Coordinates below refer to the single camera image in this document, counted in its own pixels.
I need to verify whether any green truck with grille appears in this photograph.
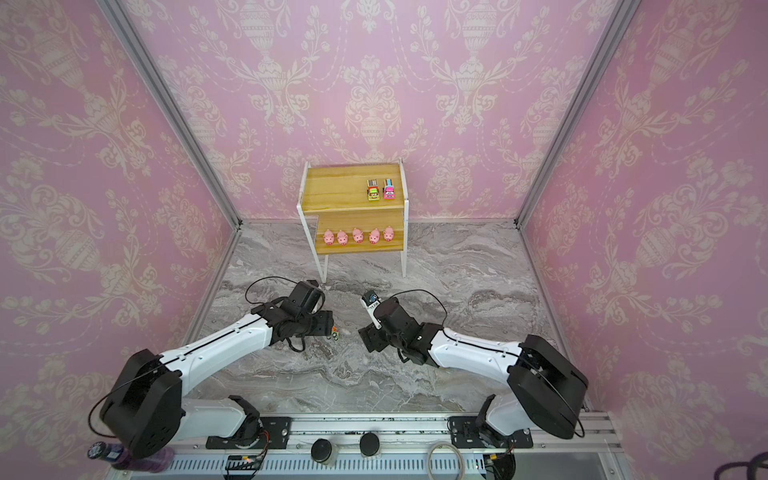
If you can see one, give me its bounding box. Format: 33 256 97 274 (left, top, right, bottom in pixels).
366 179 381 201

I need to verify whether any coiled white cable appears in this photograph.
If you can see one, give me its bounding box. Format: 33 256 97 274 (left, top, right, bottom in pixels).
425 442 465 480

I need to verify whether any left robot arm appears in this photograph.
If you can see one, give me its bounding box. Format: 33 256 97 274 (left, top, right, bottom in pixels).
98 281 334 459

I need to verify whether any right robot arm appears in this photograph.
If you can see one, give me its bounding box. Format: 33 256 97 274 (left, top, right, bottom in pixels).
359 291 589 447

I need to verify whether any wooden two-tier shelf white frame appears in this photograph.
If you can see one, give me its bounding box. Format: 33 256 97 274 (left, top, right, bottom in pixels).
296 161 410 281

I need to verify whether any black round knob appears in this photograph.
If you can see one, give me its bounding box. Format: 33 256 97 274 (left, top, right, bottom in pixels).
310 438 338 466
359 432 381 458

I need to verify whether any purple drink bottle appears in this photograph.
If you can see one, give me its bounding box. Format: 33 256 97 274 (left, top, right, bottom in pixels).
87 441 175 473

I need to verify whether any pink blue toy truck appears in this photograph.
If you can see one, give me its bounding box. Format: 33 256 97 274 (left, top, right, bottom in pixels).
382 179 396 200

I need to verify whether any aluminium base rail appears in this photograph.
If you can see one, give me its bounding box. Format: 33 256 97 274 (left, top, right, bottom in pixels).
122 410 625 457

